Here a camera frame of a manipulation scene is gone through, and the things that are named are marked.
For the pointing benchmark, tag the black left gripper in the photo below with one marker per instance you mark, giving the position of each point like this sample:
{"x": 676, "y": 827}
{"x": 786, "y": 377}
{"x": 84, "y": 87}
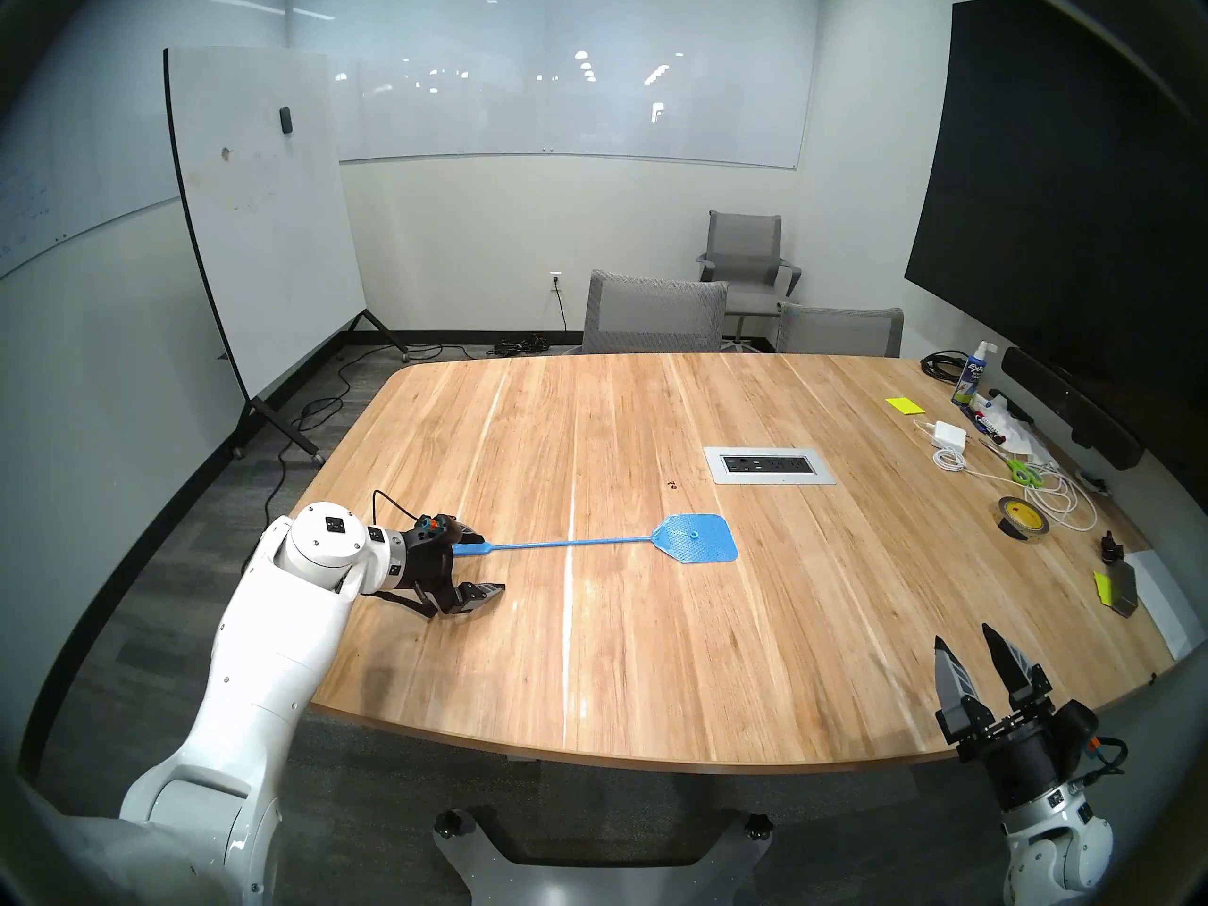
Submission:
{"x": 429, "y": 564}

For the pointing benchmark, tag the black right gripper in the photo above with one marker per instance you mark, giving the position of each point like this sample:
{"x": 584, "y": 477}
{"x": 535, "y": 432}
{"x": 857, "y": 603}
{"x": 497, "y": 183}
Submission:
{"x": 1019, "y": 763}

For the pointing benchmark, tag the blue plastic fly swatter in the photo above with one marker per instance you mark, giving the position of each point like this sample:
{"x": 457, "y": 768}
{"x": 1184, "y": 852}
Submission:
{"x": 698, "y": 541}

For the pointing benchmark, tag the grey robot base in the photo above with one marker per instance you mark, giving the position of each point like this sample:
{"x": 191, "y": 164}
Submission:
{"x": 604, "y": 885}

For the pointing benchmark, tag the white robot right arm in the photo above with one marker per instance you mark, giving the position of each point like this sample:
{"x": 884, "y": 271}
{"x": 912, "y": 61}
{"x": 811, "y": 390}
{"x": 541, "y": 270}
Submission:
{"x": 1048, "y": 857}

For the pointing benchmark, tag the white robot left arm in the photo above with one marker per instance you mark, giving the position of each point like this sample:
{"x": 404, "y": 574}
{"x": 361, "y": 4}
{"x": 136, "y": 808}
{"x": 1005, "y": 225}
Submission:
{"x": 274, "y": 649}

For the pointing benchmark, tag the small yellow sticky note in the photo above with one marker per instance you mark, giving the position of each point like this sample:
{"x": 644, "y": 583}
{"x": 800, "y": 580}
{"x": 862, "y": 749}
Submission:
{"x": 1101, "y": 588}

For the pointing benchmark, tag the brown packing tape roll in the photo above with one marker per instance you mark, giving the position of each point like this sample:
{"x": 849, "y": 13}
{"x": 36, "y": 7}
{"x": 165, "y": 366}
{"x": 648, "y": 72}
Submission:
{"x": 1029, "y": 530}

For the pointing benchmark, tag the dark grey flat device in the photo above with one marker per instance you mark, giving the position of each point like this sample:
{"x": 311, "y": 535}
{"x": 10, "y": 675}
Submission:
{"x": 1123, "y": 588}

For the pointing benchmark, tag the white paper sheet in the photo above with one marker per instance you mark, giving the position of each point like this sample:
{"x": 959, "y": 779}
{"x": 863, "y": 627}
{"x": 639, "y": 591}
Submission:
{"x": 1166, "y": 597}

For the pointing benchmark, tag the white plastic bag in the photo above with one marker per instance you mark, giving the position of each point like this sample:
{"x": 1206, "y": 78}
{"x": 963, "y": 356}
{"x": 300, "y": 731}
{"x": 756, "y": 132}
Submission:
{"x": 1024, "y": 439}

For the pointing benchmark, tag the black round knob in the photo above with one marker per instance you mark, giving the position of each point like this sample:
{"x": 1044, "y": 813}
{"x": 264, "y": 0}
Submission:
{"x": 758, "y": 826}
{"x": 448, "y": 824}

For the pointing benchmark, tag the white power adapter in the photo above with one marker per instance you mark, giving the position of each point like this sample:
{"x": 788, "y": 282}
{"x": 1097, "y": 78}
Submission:
{"x": 949, "y": 435}

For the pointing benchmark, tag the whiteboard marker pack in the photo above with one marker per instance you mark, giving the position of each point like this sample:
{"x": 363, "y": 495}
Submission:
{"x": 986, "y": 425}

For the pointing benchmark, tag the black video sound bar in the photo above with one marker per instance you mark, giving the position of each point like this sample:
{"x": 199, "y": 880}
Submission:
{"x": 1066, "y": 404}

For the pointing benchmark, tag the yellow sticky note pad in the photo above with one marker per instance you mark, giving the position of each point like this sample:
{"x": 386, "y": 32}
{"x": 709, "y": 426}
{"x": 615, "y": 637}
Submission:
{"x": 905, "y": 405}

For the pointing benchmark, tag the grey mesh office chair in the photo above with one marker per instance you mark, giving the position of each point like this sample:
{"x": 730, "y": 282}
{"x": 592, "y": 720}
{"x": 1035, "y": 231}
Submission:
{"x": 651, "y": 314}
{"x": 840, "y": 333}

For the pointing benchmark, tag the whiteboard cleaner spray bottle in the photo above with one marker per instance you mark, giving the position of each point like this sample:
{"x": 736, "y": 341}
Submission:
{"x": 970, "y": 380}

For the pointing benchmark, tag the silver table power outlet box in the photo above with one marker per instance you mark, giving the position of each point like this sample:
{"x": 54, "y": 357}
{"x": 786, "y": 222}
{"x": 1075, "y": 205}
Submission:
{"x": 769, "y": 463}

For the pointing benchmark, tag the white mobile whiteboard on stand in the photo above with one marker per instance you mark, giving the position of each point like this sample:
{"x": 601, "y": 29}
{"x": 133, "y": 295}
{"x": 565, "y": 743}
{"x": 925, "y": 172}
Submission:
{"x": 264, "y": 234}

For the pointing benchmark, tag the grey office chair with armrests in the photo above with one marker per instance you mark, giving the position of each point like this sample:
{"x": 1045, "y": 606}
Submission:
{"x": 746, "y": 243}

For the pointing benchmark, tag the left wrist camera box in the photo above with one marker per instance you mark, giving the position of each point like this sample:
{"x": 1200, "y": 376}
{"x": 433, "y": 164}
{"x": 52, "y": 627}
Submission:
{"x": 436, "y": 525}

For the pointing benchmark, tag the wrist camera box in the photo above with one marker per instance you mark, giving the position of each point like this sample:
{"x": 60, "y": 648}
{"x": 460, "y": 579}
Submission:
{"x": 436, "y": 525}
{"x": 1081, "y": 725}

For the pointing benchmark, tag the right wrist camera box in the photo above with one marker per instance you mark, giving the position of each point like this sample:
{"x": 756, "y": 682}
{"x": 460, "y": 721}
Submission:
{"x": 1081, "y": 725}

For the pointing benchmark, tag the wide glass wall whiteboard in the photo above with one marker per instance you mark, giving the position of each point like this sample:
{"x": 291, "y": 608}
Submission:
{"x": 566, "y": 111}

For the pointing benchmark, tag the large black wall screen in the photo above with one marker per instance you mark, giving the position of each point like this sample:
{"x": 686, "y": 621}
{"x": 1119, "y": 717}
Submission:
{"x": 1057, "y": 187}

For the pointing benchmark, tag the glass wall whiteboard with writing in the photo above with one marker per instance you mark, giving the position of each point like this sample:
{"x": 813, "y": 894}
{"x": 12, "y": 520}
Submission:
{"x": 75, "y": 187}

